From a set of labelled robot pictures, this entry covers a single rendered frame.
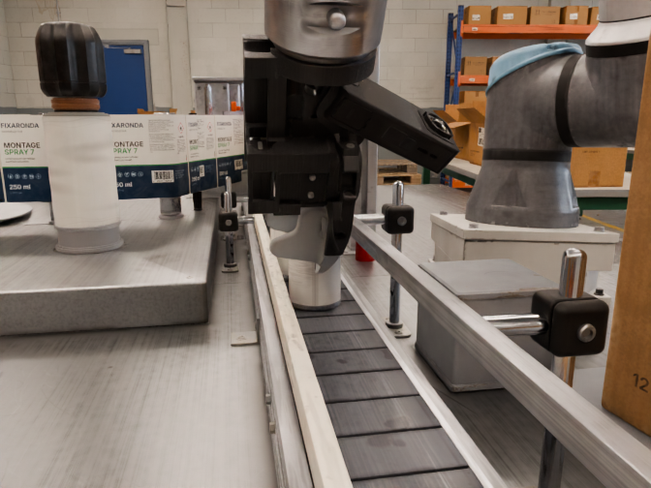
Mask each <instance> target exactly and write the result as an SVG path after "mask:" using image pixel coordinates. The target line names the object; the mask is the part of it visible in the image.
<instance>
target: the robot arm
mask: <svg viewBox="0 0 651 488"><path fill-rule="evenodd" d="M387 3H388V0H264V32H265V35H263V34H242V44H243V93H244V103H243V124H244V162H247V184H248V214H267V215H266V222H267V224H268V226H269V227H270V228H272V229H275V230H279V231H283V232H287V233H285V234H283V235H281V236H278V237H276V238H274V239H272V240H271V242H270V244H269V251H270V253H271V254H272V255H273V256H275V257H277V258H283V259H297V260H304V261H311V262H314V267H315V272H316V274H318V273H324V272H326V271H327V270H329V269H330V268H331V266H332V265H334V264H335V263H336V262H337V260H338V259H339V258H340V256H341V255H343V254H344V251H345V249H346V247H347V244H348V242H349V239H350V236H351V232H352V227H353V220H354V211H355V204H356V200H357V198H358V195H359V190H360V181H361V170H362V157H361V150H360V147H359V145H360V144H361V143H362V142H363V141H364V139H365V138H366V139H368V140H370V141H372V142H374V143H376V144H378V145H380V146H382V147H384V148H385V149H387V150H389V151H391V152H393V153H395V154H397V155H399V156H401V157H404V158H406V159H408V160H410V161H412V162H414V163H415V164H417V165H419V166H422V167H424V168H427V169H429V170H431V171H433V172H435V173H437V174H439V173H440V172H441V171H442V170H443V169H444V168H445V167H446V166H447V165H448V164H449V163H450V162H451V161H452V159H453V158H454V157H455V156H456V155H457V154H458V153H459V152H460V150H459V149H458V147H457V145H456V143H455V141H454V139H453V138H452V137H453V136H454V135H453V134H452V130H451V128H450V126H449V125H448V123H447V122H446V121H445V120H443V119H442V118H440V117H439V116H438V115H436V114H434V113H432V112H429V111H425V110H424V109H422V108H420V107H418V106H416V105H414V104H412V103H410V102H409V101H407V100H405V99H403V98H402V97H400V96H398V95H396V94H394V93H393V92H391V91H389V90H387V89H386V88H385V87H383V86H381V85H379V84H378V83H376V82H374V81H372V80H371V79H369V78H368V77H369V76H371V74H372V73H373V71H374V66H375V59H376V53H377V46H378V45H379V44H380V43H381V39H382V34H383V28H384V22H385V15H386V9H387ZM650 28H651V0H599V24H598V26H597V27H596V29H595V30H594V31H593V32H592V33H591V34H590V36H589V37H588V38H587V39H586V41H585V49H586V53H583V51H582V49H581V47H580V46H579V45H577V44H573V43H552V44H548V45H547V44H539V45H533V46H526V47H522V48H519V49H516V50H513V51H510V52H508V53H506V54H504V55H502V56H500V57H499V58H498V59H497V60H496V61H495V62H494V63H493V64H492V66H491V68H490V71H489V79H488V86H487V88H486V90H485V97H486V109H485V122H484V135H483V148H482V161H481V168H480V172H479V175H478V177H477V180H476V182H475V185H474V187H473V189H472V192H471V194H470V196H469V198H468V201H467V204H466V212H465V219H466V220H468V221H471V222H476V223H481V224H488V225H495V226H505V227H517V228H532V229H569V228H576V227H578V224H579V214H580V211H579V207H578V205H577V199H576V194H575V189H574V183H573V179H572V174H571V159H572V151H573V147H632V148H635V146H636V131H637V124H638V117H639V109H640V102H641V94H642V87H643V80H644V72H645V65H646V57H647V50H648V43H649V35H650ZM250 137H252V138H253V139H250ZM274 185H275V196H274Z"/></svg>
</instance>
